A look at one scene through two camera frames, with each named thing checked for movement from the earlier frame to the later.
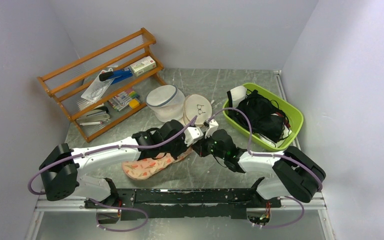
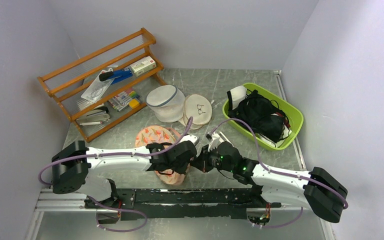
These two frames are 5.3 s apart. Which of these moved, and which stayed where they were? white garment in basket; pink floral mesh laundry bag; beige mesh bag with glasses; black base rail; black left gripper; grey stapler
Moved: black left gripper; pink floral mesh laundry bag
Stayed: white garment in basket; beige mesh bag with glasses; grey stapler; black base rail
